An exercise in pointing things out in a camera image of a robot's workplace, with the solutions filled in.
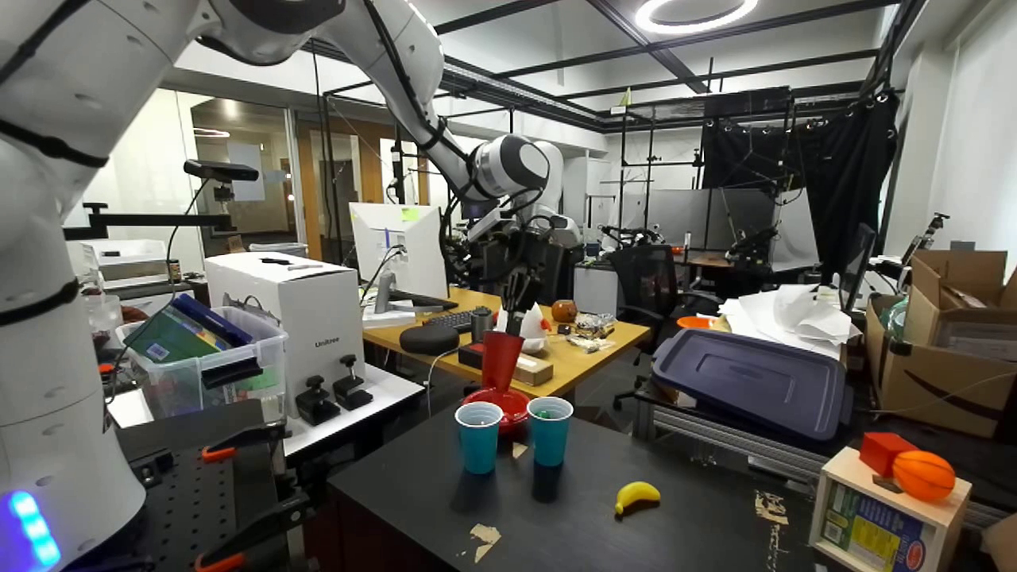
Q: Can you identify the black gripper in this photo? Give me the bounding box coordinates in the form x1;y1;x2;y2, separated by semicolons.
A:
494;232;548;343

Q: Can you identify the red plastic cup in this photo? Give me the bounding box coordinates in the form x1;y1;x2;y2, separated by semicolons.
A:
479;331;525;396

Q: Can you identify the blue plastic cup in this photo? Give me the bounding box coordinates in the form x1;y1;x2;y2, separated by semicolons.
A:
451;396;509;479
525;393;580;470

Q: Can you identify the clear glass bowl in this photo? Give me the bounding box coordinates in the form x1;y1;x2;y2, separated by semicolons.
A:
566;311;617;352

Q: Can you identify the red plastic bowl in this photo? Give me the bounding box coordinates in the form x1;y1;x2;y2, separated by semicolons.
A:
461;383;534;444

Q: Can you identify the brown toy football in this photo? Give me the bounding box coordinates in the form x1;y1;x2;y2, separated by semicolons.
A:
548;295;582;333

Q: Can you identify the tan cardboard box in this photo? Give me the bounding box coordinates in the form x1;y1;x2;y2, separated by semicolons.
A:
514;348;557;391

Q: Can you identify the black box with red label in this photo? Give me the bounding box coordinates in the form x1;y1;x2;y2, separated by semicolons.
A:
455;338;490;373

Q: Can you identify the black rounded case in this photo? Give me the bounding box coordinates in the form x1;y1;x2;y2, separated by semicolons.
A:
397;308;479;360

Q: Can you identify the wooden desk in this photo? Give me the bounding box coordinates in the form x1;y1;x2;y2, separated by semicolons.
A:
362;282;652;406

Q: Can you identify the black mesh office chair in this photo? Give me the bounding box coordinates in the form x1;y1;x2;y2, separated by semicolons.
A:
602;225;679;331

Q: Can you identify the white side table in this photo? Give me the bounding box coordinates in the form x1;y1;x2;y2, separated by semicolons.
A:
105;363;425;458

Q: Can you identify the yellow toy banana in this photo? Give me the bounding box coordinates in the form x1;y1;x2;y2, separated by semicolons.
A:
613;479;666;521

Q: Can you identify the white carton box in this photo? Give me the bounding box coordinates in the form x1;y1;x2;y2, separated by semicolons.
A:
204;247;370;423

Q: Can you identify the black case with lid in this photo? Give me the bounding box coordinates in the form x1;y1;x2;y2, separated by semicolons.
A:
648;326;854;444

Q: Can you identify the white paper pile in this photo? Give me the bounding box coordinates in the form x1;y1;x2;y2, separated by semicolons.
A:
720;282;864;360

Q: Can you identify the blue book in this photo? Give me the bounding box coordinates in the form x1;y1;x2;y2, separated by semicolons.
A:
168;293;259;348

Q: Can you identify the black orange clamp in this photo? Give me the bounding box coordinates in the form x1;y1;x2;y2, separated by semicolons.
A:
193;495;312;572
196;423;290;470

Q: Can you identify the tan tape scrap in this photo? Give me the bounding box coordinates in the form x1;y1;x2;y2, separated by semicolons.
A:
753;486;792;531

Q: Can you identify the clear plastic storage bin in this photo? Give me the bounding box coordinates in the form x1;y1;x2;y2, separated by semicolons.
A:
119;304;292;427

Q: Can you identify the black curtain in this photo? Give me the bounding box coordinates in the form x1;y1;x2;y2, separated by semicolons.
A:
699;90;903;282

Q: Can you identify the green book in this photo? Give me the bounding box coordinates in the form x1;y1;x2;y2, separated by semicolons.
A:
124;304;219;366

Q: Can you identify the black pegboard panel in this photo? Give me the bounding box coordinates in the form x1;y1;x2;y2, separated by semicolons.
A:
108;417;327;572

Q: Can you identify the red toy block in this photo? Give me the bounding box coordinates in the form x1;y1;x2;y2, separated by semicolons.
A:
860;430;919;482

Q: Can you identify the wooden shape sorter box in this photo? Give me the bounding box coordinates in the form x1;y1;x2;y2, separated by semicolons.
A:
808;444;977;572

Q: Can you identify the brown cardboard shipping box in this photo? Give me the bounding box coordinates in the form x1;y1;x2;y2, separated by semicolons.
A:
861;247;1017;443

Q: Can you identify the orange toy ball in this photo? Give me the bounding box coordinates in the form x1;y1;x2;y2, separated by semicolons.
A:
890;448;959;508

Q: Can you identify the round ceiling ring light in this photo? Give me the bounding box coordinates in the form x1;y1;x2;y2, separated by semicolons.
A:
632;0;763;42

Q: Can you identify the black camera boom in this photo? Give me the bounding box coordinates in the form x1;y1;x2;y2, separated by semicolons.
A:
62;155;264;245

